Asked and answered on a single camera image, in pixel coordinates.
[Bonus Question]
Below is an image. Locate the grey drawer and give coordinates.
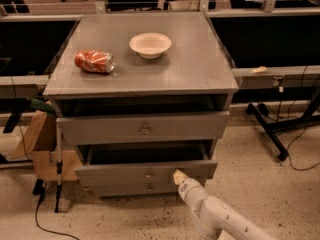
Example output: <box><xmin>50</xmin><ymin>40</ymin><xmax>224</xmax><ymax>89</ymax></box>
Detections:
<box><xmin>57</xmin><ymin>111</ymin><xmax>230</xmax><ymax>145</ymax></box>
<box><xmin>90</xmin><ymin>183</ymin><xmax>178</xmax><ymax>197</ymax></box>
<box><xmin>75</xmin><ymin>141</ymin><xmax>217</xmax><ymax>186</ymax></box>

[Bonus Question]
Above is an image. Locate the black floor cable left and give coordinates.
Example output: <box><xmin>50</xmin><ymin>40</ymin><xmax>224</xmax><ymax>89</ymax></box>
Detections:
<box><xmin>34</xmin><ymin>183</ymin><xmax>81</xmax><ymax>240</ymax></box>

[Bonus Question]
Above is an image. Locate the black floor cable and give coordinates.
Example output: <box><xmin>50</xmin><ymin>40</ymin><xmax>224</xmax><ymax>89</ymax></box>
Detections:
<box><xmin>34</xmin><ymin>183</ymin><xmax>81</xmax><ymax>240</ymax></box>
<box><xmin>284</xmin><ymin>73</ymin><xmax>320</xmax><ymax>172</ymax></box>

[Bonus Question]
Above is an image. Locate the black floor cable right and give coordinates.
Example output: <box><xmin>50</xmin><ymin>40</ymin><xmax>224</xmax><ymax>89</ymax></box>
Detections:
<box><xmin>284</xmin><ymin>73</ymin><xmax>320</xmax><ymax>172</ymax></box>

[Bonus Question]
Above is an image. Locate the grey bottom drawer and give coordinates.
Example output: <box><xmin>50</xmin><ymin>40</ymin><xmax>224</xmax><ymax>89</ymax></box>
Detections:
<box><xmin>90</xmin><ymin>183</ymin><xmax>178</xmax><ymax>197</ymax></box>

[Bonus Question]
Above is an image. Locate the black desk leg stand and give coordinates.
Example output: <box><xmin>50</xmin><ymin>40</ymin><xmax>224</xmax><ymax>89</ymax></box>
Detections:
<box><xmin>246</xmin><ymin>87</ymin><xmax>320</xmax><ymax>161</ymax></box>

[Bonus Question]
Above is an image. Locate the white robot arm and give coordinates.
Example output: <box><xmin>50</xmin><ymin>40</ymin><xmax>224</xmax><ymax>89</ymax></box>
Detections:
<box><xmin>173</xmin><ymin>170</ymin><xmax>276</xmax><ymax>240</ymax></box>

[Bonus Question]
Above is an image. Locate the white paper bowl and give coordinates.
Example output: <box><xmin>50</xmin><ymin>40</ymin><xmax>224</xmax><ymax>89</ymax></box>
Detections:
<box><xmin>129</xmin><ymin>33</ymin><xmax>172</xmax><ymax>59</ymax></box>

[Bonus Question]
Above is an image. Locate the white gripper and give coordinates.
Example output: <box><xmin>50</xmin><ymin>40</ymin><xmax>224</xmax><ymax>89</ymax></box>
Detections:
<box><xmin>173</xmin><ymin>169</ymin><xmax>208</xmax><ymax>214</ymax></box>

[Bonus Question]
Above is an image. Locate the grey wooden drawer cabinet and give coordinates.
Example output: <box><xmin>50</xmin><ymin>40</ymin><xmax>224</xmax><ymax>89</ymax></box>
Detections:
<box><xmin>42</xmin><ymin>11</ymin><xmax>240</xmax><ymax>198</ymax></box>

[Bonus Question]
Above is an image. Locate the crushed orange soda can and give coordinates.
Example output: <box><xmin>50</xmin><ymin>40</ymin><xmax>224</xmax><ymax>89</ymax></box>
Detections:
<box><xmin>74</xmin><ymin>49</ymin><xmax>115</xmax><ymax>74</ymax></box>

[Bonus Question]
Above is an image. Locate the green handled tool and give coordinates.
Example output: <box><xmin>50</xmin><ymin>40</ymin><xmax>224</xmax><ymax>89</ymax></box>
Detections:
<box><xmin>28</xmin><ymin>98</ymin><xmax>55</xmax><ymax>114</ymax></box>

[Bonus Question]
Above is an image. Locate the small yellow foam scrap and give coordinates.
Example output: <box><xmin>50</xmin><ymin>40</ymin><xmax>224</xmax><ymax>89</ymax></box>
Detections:
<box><xmin>250</xmin><ymin>66</ymin><xmax>267</xmax><ymax>74</ymax></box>

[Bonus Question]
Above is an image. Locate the silver black tripod leg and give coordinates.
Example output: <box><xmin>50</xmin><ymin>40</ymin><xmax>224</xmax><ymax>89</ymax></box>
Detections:
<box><xmin>54</xmin><ymin>126</ymin><xmax>63</xmax><ymax>213</ymax></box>

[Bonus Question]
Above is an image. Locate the grey top drawer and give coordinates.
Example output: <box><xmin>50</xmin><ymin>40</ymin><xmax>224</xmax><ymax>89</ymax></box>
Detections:
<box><xmin>57</xmin><ymin>111</ymin><xmax>230</xmax><ymax>145</ymax></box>

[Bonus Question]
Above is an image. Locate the brown cardboard box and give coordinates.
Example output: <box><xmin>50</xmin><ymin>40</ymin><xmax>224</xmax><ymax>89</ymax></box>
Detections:
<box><xmin>11</xmin><ymin>111</ymin><xmax>82</xmax><ymax>181</ymax></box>

